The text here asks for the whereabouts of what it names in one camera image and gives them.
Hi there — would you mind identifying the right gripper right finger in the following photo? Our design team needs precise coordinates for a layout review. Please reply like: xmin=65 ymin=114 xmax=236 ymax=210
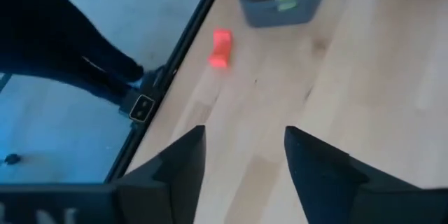
xmin=283 ymin=125 xmax=377 ymax=224

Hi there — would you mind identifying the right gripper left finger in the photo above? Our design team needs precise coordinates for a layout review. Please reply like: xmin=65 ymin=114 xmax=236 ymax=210
xmin=115 ymin=125 xmax=207 ymax=224

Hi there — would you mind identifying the red arch block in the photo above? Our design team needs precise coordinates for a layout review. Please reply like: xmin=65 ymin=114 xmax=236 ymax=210
xmin=208 ymin=28 xmax=234 ymax=69

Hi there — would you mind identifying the dark grey bin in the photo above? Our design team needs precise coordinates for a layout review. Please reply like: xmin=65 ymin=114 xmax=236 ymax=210
xmin=237 ymin=0 xmax=332 ymax=28

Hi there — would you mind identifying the black aluminium frame rail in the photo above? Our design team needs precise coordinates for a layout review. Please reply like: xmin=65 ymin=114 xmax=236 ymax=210
xmin=104 ymin=0 xmax=232 ymax=186

